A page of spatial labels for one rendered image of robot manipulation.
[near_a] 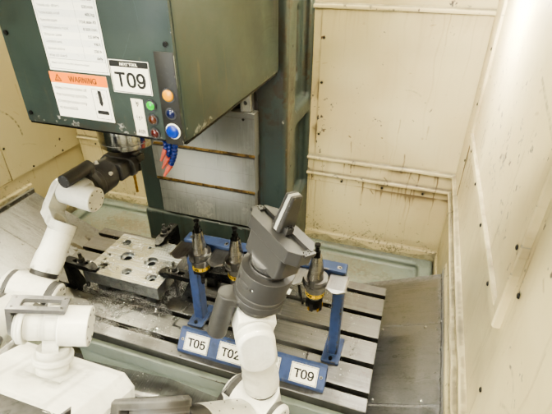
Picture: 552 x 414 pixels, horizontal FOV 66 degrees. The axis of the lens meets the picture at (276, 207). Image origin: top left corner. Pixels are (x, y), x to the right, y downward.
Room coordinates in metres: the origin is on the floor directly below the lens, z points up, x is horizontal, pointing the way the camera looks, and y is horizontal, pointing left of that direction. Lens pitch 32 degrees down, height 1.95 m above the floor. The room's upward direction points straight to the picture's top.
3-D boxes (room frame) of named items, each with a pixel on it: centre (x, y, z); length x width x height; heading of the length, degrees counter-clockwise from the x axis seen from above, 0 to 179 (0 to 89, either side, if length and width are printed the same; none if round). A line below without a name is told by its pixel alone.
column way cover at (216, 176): (1.60, 0.30, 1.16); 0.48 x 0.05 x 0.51; 71
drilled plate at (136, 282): (1.20, 0.49, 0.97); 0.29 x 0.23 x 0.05; 71
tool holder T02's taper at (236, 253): (0.90, 0.11, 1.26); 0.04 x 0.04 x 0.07
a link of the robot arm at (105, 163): (1.08, 0.47, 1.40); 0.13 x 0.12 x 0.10; 71
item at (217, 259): (0.92, 0.16, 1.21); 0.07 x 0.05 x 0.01; 161
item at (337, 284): (0.82, -0.15, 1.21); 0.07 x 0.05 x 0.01; 161
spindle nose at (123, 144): (1.18, 0.44, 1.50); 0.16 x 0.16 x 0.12
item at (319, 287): (0.83, -0.10, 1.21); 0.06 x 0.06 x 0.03
